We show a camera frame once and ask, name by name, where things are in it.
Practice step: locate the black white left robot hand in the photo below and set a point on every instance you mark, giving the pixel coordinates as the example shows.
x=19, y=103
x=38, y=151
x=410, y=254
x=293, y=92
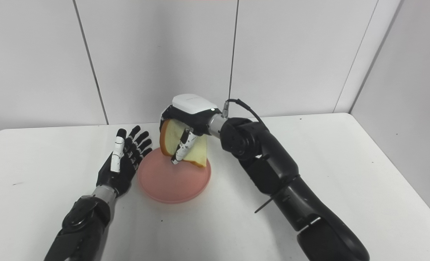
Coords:
x=122, y=170

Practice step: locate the slice of white bread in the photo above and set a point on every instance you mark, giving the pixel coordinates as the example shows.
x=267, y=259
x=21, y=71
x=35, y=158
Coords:
x=171, y=139

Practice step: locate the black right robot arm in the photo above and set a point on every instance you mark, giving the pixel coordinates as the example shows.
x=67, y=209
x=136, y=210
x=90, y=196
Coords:
x=273, y=166

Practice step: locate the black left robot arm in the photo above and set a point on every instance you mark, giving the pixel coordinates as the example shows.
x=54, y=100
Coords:
x=81, y=224

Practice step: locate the pink round plate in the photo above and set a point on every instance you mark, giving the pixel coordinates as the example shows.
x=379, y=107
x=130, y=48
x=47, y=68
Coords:
x=171, y=183

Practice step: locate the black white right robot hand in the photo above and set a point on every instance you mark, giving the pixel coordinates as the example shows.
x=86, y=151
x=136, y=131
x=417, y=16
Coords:
x=193, y=108

